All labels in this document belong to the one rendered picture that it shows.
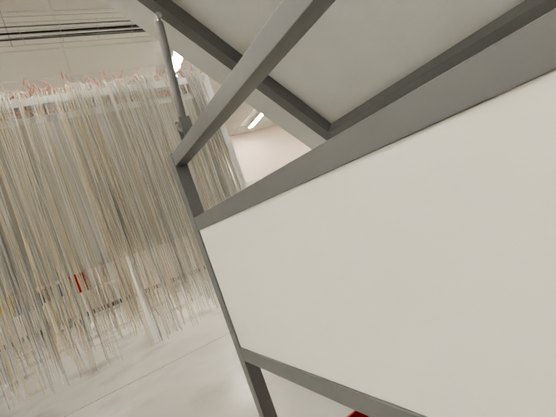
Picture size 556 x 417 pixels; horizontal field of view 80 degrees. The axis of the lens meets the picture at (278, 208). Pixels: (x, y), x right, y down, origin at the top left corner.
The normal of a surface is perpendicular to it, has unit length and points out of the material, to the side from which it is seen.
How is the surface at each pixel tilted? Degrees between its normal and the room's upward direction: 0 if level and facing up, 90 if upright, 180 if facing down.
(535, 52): 90
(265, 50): 90
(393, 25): 135
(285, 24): 90
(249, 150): 90
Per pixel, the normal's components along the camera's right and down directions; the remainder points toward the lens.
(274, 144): 0.40, -0.16
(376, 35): -0.33, 0.86
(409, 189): -0.79, 0.28
